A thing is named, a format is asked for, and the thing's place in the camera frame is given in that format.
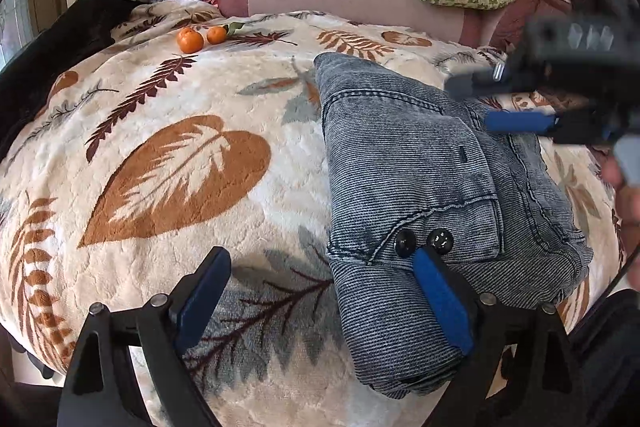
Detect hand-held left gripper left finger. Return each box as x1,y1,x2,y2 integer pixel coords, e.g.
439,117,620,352
57,246,233,427

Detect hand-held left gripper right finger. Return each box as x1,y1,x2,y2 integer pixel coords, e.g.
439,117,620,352
411,247,587,427

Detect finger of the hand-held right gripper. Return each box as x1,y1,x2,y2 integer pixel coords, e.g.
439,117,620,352
446,66,522,100
483,106,620,144

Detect blue denim pants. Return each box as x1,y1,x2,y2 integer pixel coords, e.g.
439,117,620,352
313,51,596,401

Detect person's right hand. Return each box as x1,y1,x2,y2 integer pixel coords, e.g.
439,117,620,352
601,156,640,234

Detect cream leaf print blanket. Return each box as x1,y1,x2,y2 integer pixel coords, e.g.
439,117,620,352
0,0,632,427

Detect person's dark clothing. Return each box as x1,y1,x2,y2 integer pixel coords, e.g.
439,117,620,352
569,288,640,427

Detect black jacket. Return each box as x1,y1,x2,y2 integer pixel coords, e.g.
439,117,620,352
0,0,137,160

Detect black cable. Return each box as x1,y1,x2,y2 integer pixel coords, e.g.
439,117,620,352
594,243,640,310

